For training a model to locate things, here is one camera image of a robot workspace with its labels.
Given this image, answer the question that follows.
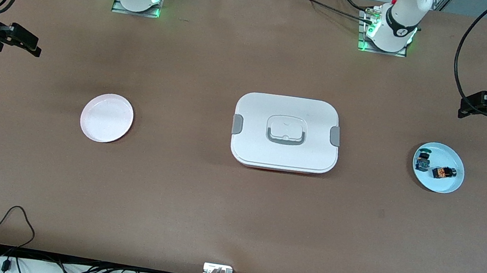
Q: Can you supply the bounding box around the orange push-button switch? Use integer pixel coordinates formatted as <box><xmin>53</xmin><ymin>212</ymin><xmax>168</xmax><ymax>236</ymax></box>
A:
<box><xmin>431</xmin><ymin>165</ymin><xmax>459</xmax><ymax>182</ymax></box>

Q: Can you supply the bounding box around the light blue round plate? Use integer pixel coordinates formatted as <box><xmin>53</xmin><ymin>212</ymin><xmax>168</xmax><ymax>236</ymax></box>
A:
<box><xmin>409</xmin><ymin>139</ymin><xmax>469</xmax><ymax>196</ymax></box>

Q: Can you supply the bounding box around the pink round plate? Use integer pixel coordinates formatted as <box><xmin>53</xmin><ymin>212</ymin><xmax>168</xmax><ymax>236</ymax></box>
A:
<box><xmin>77</xmin><ymin>90</ymin><xmax>137</xmax><ymax>147</ymax></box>

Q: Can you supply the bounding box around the grey lunch box latch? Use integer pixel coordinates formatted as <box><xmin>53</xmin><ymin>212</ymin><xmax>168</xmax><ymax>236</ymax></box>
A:
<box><xmin>329</xmin><ymin>126</ymin><xmax>343</xmax><ymax>147</ymax></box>
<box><xmin>231</xmin><ymin>114</ymin><xmax>244</xmax><ymax>136</ymax></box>

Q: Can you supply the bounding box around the white lunch box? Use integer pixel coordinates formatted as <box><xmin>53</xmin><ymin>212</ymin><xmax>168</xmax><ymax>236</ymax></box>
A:
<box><xmin>227</xmin><ymin>89</ymin><xmax>346</xmax><ymax>180</ymax></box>

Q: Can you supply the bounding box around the small white socket box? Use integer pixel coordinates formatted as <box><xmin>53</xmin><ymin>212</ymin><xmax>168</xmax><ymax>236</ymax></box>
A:
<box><xmin>202</xmin><ymin>262</ymin><xmax>234</xmax><ymax>273</ymax></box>

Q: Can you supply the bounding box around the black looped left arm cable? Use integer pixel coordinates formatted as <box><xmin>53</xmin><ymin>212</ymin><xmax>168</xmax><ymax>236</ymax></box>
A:
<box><xmin>447</xmin><ymin>0</ymin><xmax>487</xmax><ymax>119</ymax></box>

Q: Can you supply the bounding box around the green push-button switch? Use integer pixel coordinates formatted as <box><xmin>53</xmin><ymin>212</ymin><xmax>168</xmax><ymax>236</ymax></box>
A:
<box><xmin>414</xmin><ymin>150</ymin><xmax>432</xmax><ymax>174</ymax></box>

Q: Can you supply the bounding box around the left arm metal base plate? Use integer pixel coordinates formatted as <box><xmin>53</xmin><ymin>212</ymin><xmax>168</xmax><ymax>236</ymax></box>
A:
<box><xmin>356</xmin><ymin>6</ymin><xmax>413</xmax><ymax>58</ymax></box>

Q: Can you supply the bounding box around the black base power cable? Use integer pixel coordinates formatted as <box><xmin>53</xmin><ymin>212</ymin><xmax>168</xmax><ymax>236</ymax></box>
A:
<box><xmin>283</xmin><ymin>0</ymin><xmax>380</xmax><ymax>23</ymax></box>

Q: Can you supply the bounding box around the thin black looped cable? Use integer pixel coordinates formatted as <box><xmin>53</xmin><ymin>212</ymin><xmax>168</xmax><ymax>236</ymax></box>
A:
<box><xmin>0</xmin><ymin>203</ymin><xmax>39</xmax><ymax>252</ymax></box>

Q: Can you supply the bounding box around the grey lunch box handle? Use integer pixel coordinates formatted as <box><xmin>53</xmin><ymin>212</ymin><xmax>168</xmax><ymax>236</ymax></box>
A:
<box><xmin>264</xmin><ymin>113</ymin><xmax>309</xmax><ymax>148</ymax></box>

